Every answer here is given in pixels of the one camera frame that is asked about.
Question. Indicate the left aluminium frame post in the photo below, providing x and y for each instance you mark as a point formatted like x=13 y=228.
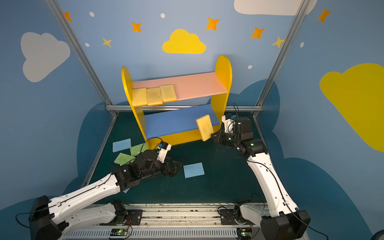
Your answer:
x=59 y=15

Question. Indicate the right green circuit board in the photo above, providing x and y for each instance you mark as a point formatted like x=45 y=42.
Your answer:
x=244 y=233

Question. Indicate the green sponge left lower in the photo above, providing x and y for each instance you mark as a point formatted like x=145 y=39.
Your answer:
x=123 y=159

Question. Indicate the left green circuit board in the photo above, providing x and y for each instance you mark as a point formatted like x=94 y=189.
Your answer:
x=118 y=233

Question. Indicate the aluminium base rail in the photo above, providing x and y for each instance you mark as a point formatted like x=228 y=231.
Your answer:
x=170 y=222

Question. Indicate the green sponge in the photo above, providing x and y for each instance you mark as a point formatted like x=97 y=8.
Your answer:
x=137 y=149
x=123 y=159

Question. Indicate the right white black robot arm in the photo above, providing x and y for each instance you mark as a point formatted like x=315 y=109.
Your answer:
x=282 y=220

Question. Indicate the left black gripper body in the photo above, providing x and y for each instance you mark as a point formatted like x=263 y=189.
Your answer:
x=167 y=168

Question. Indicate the yellow sponge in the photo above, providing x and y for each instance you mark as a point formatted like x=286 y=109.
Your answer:
x=139 y=97
x=168 y=93
x=205 y=127
x=154 y=97

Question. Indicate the rear aluminium frame bar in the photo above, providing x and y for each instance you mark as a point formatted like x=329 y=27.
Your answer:
x=126 y=108

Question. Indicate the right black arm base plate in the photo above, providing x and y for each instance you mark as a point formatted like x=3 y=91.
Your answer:
x=227 y=217

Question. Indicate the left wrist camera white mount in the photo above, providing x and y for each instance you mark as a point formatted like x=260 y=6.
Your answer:
x=163 y=150

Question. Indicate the green circuit board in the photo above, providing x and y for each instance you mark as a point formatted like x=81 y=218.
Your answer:
x=244 y=233
x=118 y=233

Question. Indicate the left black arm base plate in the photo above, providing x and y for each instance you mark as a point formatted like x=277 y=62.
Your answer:
x=130 y=217

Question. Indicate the right aluminium frame post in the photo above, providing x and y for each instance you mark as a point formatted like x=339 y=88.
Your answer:
x=292 y=32

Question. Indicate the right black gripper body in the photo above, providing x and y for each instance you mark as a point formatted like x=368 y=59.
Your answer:
x=221 y=138

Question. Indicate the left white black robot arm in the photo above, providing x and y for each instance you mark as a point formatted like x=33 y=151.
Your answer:
x=50 y=219

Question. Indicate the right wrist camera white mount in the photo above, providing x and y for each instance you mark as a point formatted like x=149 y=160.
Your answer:
x=228 y=121

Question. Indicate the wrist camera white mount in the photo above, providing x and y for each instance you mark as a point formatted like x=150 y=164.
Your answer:
x=163 y=150
x=228 y=121

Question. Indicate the aluminium frame post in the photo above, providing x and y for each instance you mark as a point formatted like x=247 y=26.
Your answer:
x=59 y=15
x=292 y=32

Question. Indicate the yellow shelf with coloured boards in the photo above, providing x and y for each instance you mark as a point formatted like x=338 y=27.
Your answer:
x=179 y=126

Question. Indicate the green sponge left upper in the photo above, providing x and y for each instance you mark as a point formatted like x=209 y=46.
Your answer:
x=137 y=149

